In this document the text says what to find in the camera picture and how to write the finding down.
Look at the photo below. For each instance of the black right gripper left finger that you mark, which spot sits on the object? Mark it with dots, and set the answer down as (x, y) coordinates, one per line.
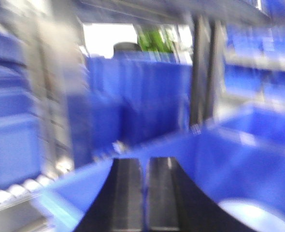
(118, 206)

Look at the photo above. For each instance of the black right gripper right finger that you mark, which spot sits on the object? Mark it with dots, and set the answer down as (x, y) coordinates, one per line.
(176, 204)

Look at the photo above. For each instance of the blue plastic tray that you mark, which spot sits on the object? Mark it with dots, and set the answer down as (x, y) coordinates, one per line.
(238, 162)

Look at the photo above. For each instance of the blue storage bin centre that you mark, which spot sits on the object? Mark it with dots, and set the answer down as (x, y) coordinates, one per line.
(154, 95)

